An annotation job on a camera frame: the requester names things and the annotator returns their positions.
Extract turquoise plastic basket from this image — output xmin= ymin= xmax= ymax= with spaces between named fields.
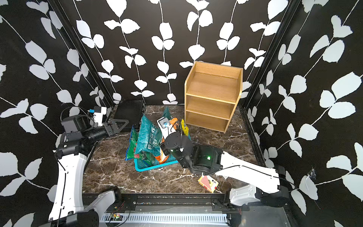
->
xmin=133 ymin=152 xmax=178 ymax=172

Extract teal and orange fertilizer bag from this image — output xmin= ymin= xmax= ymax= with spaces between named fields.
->
xmin=135 ymin=115 xmax=162 ymax=157

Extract green blue-edged soil bag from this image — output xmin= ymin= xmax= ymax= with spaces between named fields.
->
xmin=125 ymin=126 xmax=139 ymax=161

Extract wooden two-tier shelf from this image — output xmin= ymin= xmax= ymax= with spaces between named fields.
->
xmin=184 ymin=61 xmax=244 ymax=133

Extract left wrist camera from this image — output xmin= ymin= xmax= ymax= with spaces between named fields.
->
xmin=88 ymin=106 xmax=107 ymax=127

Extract yellow fertilizer bag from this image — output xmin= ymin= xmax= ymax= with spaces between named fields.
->
xmin=181 ymin=119 xmax=189 ymax=136

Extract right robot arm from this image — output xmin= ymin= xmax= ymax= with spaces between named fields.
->
xmin=164 ymin=131 xmax=290 ymax=208

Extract orange and white fertilizer bag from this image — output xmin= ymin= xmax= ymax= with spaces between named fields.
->
xmin=157 ymin=117 xmax=180 ymax=165

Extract black front rail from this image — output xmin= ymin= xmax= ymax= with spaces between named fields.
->
xmin=80 ymin=193 xmax=287 ymax=213

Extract dark green fertilizer bag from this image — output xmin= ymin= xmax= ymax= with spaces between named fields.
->
xmin=163 ymin=106 xmax=172 ymax=121

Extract red playing card box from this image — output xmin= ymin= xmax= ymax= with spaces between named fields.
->
xmin=198 ymin=176 xmax=219 ymax=193

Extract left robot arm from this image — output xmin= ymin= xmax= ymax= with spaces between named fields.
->
xmin=44 ymin=115 xmax=129 ymax=227

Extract black ribbed case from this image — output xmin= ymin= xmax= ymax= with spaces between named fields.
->
xmin=111 ymin=100 xmax=146 ymax=132

